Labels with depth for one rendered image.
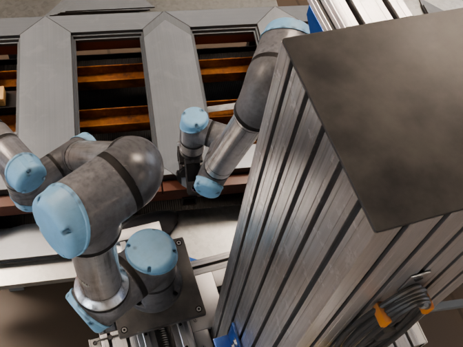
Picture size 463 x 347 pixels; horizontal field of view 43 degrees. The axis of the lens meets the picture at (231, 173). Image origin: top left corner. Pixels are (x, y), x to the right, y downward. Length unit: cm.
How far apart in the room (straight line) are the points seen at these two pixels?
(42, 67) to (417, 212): 180
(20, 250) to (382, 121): 154
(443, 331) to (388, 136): 230
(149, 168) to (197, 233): 106
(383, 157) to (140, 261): 83
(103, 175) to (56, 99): 119
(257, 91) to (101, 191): 44
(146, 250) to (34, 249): 71
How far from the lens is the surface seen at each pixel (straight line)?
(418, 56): 71
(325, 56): 67
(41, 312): 269
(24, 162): 125
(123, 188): 96
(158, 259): 134
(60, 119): 208
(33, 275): 200
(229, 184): 196
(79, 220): 94
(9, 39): 236
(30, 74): 222
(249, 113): 126
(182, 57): 224
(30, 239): 201
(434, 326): 287
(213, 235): 203
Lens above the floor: 250
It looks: 58 degrees down
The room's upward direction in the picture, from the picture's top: 11 degrees clockwise
